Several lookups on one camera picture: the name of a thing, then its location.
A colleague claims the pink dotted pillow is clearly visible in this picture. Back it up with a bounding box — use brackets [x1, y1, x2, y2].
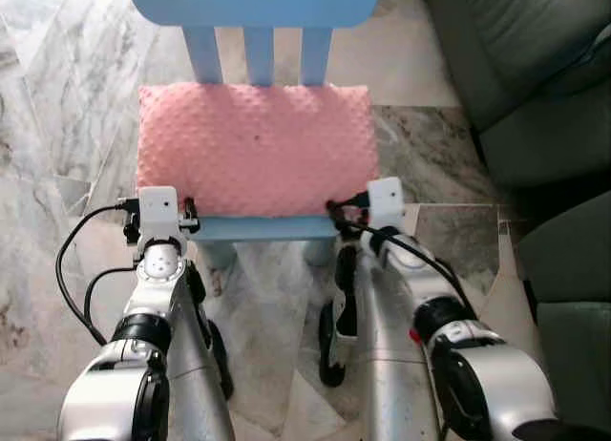
[136, 82, 381, 221]

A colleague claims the dark green leather sofa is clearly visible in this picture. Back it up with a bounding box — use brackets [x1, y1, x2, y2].
[420, 0, 611, 441]

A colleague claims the silver left robot leg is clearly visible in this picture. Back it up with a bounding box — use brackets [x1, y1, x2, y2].
[168, 262, 237, 441]

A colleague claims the light blue wooden chair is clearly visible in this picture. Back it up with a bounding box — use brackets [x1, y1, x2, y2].
[123, 0, 422, 270]

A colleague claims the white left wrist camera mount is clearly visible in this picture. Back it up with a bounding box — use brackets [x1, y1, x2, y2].
[137, 185, 181, 240]

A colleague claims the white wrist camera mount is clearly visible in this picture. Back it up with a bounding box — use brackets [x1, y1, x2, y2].
[367, 177, 406, 232]
[137, 185, 181, 240]

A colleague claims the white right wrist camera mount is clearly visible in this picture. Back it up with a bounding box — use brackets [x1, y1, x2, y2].
[367, 177, 406, 232]

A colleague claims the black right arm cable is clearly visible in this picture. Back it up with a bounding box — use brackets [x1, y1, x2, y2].
[327, 204, 476, 318]

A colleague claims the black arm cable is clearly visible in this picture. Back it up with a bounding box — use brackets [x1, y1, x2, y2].
[54, 199, 141, 347]
[327, 204, 476, 318]

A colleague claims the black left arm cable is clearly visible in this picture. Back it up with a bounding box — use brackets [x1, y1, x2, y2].
[54, 199, 141, 347]

